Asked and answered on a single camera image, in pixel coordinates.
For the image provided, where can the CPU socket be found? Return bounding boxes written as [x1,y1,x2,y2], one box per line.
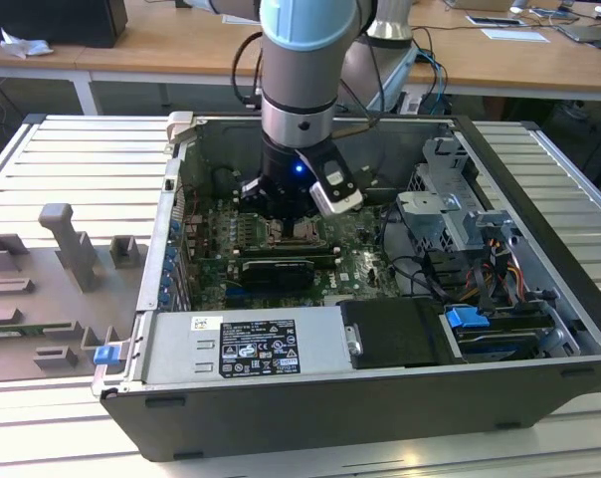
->
[263,214,327,249]

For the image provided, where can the black RAM slots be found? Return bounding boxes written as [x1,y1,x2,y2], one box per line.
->
[234,242,342,261]

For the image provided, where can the black graphics card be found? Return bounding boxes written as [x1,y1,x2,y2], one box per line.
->
[240,257,315,291]

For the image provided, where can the green motherboard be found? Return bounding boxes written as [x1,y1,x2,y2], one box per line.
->
[180,191,431,311]

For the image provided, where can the black power supply label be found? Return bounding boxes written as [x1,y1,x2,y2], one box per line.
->
[219,319,299,376]

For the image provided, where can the grey metal drive cage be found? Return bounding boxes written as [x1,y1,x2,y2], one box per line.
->
[395,135,524,256]

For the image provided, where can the black plastic shroud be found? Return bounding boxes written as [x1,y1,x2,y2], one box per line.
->
[339,298,464,370]

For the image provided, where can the silver power supply unit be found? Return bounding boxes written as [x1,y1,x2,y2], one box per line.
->
[139,305,354,385]

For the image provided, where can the blue disk carrier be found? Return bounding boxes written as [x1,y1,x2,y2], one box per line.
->
[444,306,492,331]

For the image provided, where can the black open PC case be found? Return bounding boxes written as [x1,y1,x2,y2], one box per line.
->
[92,110,601,462]

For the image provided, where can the grey parts rack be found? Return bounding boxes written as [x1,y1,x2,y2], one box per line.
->
[0,202,150,384]

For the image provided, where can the white paper sheet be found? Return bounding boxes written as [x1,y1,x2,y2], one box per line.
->
[481,27,551,45]

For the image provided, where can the black box on desk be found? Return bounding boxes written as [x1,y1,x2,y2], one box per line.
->
[0,0,129,50]

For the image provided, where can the crumpled white paper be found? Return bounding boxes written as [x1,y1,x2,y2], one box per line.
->
[0,26,54,62]

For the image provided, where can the grey laptop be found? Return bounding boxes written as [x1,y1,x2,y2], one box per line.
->
[557,21,601,47]

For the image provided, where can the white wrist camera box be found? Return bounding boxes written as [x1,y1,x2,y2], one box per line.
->
[300,147,366,217]

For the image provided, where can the grey case release handle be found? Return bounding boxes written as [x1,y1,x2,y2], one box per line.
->
[165,111,198,146]

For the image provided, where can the blue cable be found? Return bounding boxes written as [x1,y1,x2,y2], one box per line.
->
[413,47,450,116]

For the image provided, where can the coloured power wires bundle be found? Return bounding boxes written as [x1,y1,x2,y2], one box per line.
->
[472,237,526,311]

